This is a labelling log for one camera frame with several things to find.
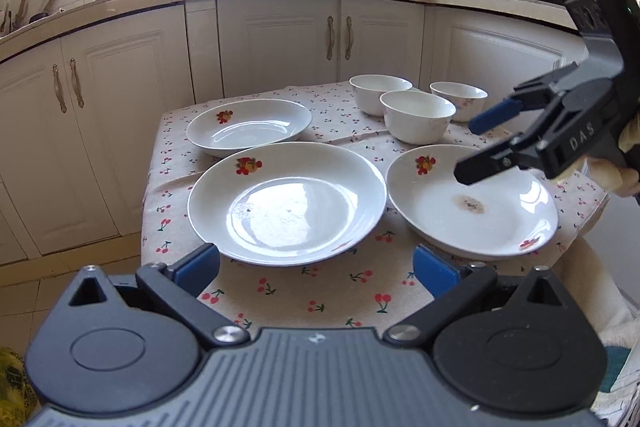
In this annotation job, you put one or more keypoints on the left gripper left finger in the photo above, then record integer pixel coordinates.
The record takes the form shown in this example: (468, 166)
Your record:
(173, 290)

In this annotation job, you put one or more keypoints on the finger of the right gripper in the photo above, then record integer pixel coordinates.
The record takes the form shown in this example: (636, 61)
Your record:
(529, 95)
(504, 155)

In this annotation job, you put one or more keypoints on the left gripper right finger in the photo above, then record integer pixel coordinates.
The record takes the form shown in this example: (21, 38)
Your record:
(458, 291)

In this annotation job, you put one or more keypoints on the white bowl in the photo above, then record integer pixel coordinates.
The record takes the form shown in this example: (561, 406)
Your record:
(416, 117)
(469, 101)
(369, 88)

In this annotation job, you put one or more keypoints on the white plate with stain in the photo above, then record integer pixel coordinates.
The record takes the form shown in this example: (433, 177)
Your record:
(508, 215)

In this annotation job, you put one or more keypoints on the large white plate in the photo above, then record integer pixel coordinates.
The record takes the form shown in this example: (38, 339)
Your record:
(287, 204)

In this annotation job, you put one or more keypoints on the white deep plate back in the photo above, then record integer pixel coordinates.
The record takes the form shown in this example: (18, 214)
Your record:
(229, 128)

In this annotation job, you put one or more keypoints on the white kitchen cabinets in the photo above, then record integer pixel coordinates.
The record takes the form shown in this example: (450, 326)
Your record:
(82, 92)

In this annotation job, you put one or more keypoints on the cherry print tablecloth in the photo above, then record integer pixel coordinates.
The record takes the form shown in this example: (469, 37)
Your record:
(373, 283)

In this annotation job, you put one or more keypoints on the yellow plastic bag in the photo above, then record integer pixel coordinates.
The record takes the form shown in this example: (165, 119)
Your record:
(17, 398)

